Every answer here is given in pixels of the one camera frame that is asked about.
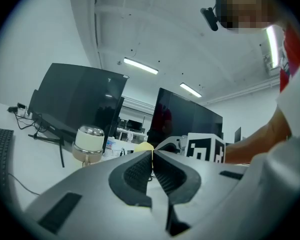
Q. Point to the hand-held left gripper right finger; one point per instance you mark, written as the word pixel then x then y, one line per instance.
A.
pixel 205 184

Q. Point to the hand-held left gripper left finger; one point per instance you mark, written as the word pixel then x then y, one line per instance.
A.
pixel 95 199

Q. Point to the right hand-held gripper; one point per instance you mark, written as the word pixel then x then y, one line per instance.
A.
pixel 202 147

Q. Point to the black computer monitor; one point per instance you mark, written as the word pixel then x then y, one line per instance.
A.
pixel 190 116
pixel 82 96

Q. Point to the yellow cloth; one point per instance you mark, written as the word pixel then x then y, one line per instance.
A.
pixel 143 148

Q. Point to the person's right forearm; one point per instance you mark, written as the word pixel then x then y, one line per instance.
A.
pixel 260 139

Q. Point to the small distant black monitor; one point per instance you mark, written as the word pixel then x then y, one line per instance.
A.
pixel 238 134

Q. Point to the cream lamp with chrome dome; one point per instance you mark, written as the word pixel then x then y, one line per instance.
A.
pixel 88 144

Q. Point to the white blue packet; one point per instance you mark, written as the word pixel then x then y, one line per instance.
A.
pixel 112 144

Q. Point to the long ceiling light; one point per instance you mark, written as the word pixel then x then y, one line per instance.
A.
pixel 140 65
pixel 272 46
pixel 190 90

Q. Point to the small white desk fan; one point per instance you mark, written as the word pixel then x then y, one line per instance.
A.
pixel 130 136

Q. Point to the black keyboard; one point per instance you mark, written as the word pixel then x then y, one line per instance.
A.
pixel 0 154

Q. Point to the white power strip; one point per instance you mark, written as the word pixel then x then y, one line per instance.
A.
pixel 23 111

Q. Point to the person's head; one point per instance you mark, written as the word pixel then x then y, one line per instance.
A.
pixel 247 6

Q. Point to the black head-mounted camera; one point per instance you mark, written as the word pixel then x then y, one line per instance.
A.
pixel 210 19

